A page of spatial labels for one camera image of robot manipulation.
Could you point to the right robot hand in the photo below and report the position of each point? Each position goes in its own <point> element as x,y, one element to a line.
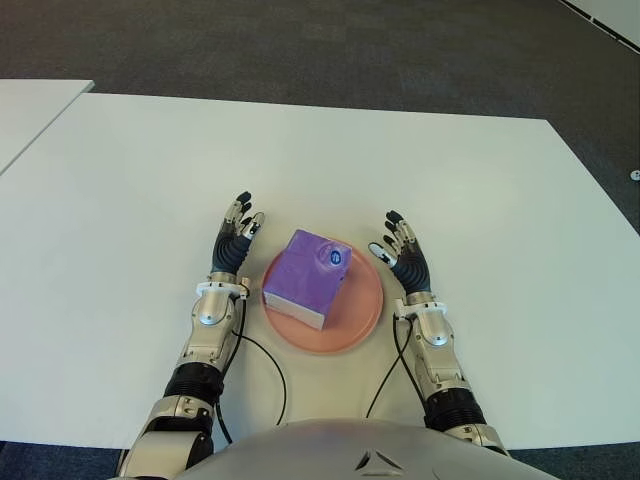
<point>412,270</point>

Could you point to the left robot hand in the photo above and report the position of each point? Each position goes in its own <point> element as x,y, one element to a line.
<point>230,252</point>

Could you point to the purple tissue paper pack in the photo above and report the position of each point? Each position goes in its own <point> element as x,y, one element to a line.
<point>305,280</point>

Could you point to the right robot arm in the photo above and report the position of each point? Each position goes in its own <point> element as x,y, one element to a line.
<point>440,360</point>

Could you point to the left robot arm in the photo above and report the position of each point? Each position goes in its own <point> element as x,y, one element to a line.
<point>205,350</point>

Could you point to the pink round plate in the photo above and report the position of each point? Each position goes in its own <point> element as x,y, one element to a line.
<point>360,310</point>

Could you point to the silver robot torso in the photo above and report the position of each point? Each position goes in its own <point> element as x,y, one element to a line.
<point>360,450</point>

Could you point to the white neighbouring table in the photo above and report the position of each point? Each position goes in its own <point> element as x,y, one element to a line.
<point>30,112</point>

